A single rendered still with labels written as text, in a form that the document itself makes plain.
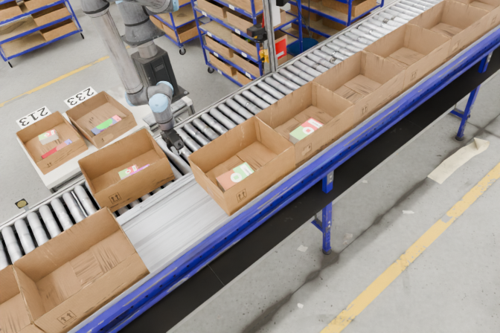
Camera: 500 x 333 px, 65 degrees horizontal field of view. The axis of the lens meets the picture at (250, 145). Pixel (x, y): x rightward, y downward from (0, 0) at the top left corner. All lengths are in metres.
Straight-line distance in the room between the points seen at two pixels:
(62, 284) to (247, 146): 1.01
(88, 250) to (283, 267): 1.24
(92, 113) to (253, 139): 1.22
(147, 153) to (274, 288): 1.11
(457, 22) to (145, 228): 2.27
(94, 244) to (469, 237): 2.18
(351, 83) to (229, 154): 0.85
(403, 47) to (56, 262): 2.23
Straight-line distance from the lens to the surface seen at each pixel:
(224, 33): 3.74
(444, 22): 2.98
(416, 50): 2.66
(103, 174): 2.32
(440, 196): 3.00
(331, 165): 2.00
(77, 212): 2.22
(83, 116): 2.80
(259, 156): 1.93
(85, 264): 1.83
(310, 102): 2.18
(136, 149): 2.29
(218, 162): 1.92
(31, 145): 2.78
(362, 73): 2.41
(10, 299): 1.91
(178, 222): 1.78
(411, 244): 2.72
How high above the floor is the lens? 2.28
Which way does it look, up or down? 44 degrees down
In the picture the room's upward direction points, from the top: 10 degrees counter-clockwise
